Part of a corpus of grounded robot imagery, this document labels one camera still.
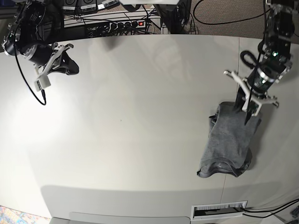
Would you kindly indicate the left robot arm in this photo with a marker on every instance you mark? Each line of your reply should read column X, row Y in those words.
column 276, row 59

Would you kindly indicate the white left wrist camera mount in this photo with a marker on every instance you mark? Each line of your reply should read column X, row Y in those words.
column 253, row 101

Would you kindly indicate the white cable grommet slot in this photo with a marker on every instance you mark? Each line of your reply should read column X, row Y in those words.
column 217, row 211

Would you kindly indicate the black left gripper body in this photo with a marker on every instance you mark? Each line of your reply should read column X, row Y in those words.
column 240, row 100

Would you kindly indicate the black power adapters on floor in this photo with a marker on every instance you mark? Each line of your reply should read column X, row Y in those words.
column 86, row 6

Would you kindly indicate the grey table leg column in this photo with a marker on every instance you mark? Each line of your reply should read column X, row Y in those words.
column 165, row 17

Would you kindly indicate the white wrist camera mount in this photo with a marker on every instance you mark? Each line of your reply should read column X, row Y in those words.
column 253, row 101
column 42, row 81

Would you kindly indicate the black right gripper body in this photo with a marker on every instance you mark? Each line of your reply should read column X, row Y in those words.
column 64, row 64

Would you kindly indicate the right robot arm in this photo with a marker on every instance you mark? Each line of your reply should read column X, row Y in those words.
column 35, row 33

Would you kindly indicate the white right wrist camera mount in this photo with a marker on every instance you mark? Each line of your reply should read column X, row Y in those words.
column 42, row 81

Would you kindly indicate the grey T-shirt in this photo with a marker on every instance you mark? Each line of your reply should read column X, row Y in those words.
column 227, row 150

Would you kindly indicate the black power strip red switch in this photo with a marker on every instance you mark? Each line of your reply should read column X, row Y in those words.
column 127, row 25

